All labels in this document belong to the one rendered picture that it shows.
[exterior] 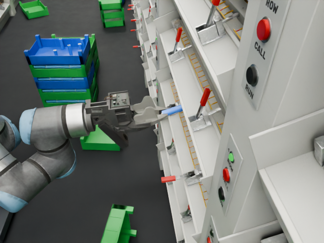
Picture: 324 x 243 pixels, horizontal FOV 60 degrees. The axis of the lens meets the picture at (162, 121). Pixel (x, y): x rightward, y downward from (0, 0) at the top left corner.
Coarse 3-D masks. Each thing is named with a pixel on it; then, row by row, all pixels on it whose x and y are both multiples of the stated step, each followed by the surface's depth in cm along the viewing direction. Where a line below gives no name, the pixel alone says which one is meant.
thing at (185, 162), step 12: (156, 72) 100; (168, 72) 101; (168, 84) 101; (168, 96) 96; (180, 120) 87; (180, 132) 83; (180, 144) 80; (180, 156) 77; (192, 156) 76; (180, 168) 75; (192, 168) 73; (192, 192) 68; (204, 192) 67; (192, 204) 66; (204, 204) 65; (192, 216) 64
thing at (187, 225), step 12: (168, 120) 115; (168, 132) 110; (168, 144) 106; (168, 156) 102; (180, 180) 93; (180, 192) 90; (180, 204) 88; (180, 216) 85; (192, 228) 81; (192, 240) 79
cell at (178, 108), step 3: (180, 105) 77; (168, 108) 77; (171, 108) 77; (174, 108) 77; (177, 108) 77; (180, 108) 76; (162, 111) 77; (165, 111) 77; (168, 111) 77; (171, 111) 77; (174, 111) 77; (177, 111) 77; (180, 111) 77; (168, 114) 77; (171, 114) 77
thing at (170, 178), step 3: (162, 177) 69; (165, 177) 69; (168, 177) 69; (171, 177) 69; (174, 177) 69; (177, 177) 69; (180, 177) 69; (183, 177) 69; (186, 177) 69; (162, 180) 69; (165, 180) 69; (168, 180) 69; (171, 180) 69; (174, 180) 69
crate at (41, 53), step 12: (36, 36) 160; (84, 36) 160; (36, 48) 160; (48, 48) 164; (60, 48) 164; (72, 48) 164; (84, 48) 154; (36, 60) 150; (48, 60) 150; (60, 60) 150; (72, 60) 150; (84, 60) 153
